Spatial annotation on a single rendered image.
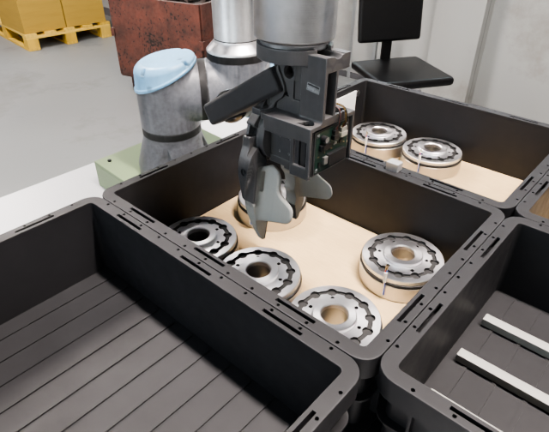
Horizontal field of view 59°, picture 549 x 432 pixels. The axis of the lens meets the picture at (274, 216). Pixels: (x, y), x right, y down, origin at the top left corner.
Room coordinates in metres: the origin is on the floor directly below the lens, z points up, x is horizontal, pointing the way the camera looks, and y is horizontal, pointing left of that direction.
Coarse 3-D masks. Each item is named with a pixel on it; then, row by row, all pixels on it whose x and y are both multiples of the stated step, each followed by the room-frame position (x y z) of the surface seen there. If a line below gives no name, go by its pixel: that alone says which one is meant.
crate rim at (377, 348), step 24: (216, 144) 0.66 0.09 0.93; (168, 168) 0.59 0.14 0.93; (384, 168) 0.59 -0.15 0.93; (120, 192) 0.53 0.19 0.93; (432, 192) 0.53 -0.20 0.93; (144, 216) 0.47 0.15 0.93; (480, 240) 0.42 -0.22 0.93; (216, 264) 0.38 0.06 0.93; (456, 264) 0.38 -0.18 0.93; (264, 288) 0.35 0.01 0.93; (432, 288) 0.35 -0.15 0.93; (288, 312) 0.31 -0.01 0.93; (336, 336) 0.29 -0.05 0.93; (384, 336) 0.29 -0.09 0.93; (360, 360) 0.26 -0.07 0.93
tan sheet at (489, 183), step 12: (468, 168) 0.77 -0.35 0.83; (480, 168) 0.77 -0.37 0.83; (444, 180) 0.72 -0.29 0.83; (456, 180) 0.72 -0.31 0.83; (468, 180) 0.72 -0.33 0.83; (480, 180) 0.72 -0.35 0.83; (492, 180) 0.72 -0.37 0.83; (504, 180) 0.72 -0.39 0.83; (516, 180) 0.72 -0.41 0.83; (480, 192) 0.69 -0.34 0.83; (492, 192) 0.69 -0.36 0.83; (504, 192) 0.69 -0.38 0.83
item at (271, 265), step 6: (252, 258) 0.47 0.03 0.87; (258, 258) 0.47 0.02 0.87; (264, 258) 0.47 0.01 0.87; (246, 264) 0.46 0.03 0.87; (252, 264) 0.46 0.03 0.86; (258, 264) 0.46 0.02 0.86; (264, 264) 0.46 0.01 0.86; (270, 264) 0.46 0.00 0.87; (276, 264) 0.46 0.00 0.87; (240, 270) 0.45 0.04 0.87; (246, 270) 0.45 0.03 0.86; (270, 270) 0.45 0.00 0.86; (276, 270) 0.45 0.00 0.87; (270, 276) 0.44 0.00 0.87; (276, 276) 0.44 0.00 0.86; (258, 282) 0.42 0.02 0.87; (264, 282) 0.43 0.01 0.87; (270, 282) 0.43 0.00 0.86
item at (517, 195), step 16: (368, 80) 0.95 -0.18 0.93; (416, 96) 0.87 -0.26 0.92; (432, 96) 0.86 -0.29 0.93; (480, 112) 0.79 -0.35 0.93; (496, 112) 0.78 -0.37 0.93; (544, 128) 0.72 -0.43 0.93; (368, 160) 0.61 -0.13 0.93; (544, 160) 0.61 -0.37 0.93; (416, 176) 0.56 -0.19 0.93; (528, 176) 0.56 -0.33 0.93; (464, 192) 0.52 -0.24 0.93; (512, 192) 0.52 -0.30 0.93; (528, 192) 0.52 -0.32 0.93; (512, 208) 0.49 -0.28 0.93
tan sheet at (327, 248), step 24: (216, 216) 0.62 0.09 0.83; (312, 216) 0.62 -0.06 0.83; (336, 216) 0.62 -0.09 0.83; (240, 240) 0.55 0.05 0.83; (264, 240) 0.55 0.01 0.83; (288, 240) 0.55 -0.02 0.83; (312, 240) 0.55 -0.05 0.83; (336, 240) 0.55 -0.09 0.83; (360, 240) 0.55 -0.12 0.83; (312, 264) 0.50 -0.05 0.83; (336, 264) 0.50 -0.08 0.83; (360, 288) 0.45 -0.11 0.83; (384, 312) 0.41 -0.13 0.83
